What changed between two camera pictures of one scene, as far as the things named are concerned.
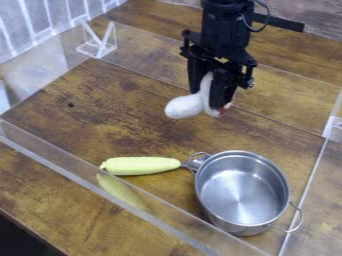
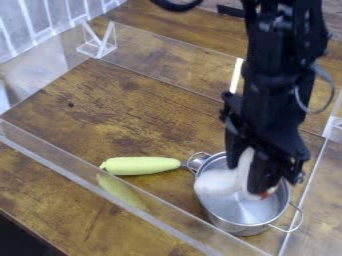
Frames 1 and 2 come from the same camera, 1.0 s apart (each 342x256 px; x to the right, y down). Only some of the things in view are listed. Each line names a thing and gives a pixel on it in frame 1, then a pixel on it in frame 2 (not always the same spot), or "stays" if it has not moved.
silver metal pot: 243,189 stays
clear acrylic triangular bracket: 96,46 stays
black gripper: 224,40 to 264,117
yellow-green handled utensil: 137,165 stays
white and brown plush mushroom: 189,106 to 231,180
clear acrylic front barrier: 66,206 stays
